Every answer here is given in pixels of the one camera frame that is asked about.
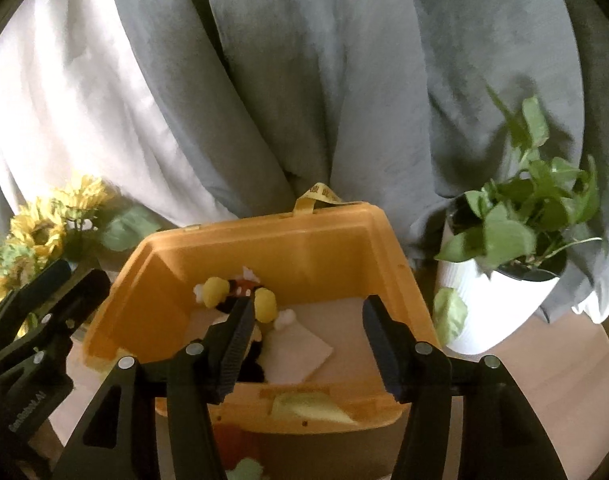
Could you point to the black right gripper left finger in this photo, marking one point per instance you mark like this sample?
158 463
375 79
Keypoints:
116 437

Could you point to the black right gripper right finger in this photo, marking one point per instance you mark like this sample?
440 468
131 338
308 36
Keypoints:
502 436

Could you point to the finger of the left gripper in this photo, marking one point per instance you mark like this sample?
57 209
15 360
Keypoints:
58 318
18 304

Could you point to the white knitted cloth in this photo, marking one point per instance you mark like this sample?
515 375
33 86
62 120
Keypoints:
291 354

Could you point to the red green furry plush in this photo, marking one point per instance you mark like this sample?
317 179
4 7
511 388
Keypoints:
239 453

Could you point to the sunflower bouquet in vase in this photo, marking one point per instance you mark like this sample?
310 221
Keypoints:
72 222

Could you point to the white pot green plant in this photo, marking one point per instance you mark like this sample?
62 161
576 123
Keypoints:
505 245

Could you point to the orange plastic storage crate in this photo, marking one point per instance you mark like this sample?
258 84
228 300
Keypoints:
322 260

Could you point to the grey curtain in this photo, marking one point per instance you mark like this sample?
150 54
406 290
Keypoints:
206 110

